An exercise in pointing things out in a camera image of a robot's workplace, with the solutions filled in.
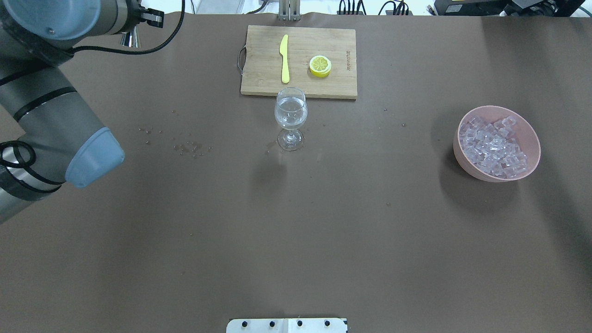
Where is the yellow lemon slice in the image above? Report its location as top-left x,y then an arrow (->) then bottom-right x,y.
308,55 -> 332,78

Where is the pile of clear ice cubes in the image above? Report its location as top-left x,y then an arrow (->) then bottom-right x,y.
459,116 -> 527,179

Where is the pink bowl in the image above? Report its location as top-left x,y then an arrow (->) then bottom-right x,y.
453,105 -> 541,183

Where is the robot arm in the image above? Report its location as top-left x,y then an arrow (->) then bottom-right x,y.
0,0 -> 165,222

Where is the yellow plastic knife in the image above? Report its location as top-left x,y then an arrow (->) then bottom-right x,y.
279,34 -> 290,84

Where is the clear wine glass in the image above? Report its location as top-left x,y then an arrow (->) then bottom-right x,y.
274,87 -> 308,151

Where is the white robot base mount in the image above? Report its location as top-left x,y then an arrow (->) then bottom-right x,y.
226,317 -> 349,333

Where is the bamboo cutting board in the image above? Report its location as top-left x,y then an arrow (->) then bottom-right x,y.
240,25 -> 358,100

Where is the aluminium frame post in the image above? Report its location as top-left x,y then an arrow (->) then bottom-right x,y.
278,0 -> 302,21

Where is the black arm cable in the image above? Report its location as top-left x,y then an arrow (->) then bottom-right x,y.
0,0 -> 186,195

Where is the steel jigger cup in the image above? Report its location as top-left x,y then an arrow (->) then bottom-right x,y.
120,25 -> 141,49

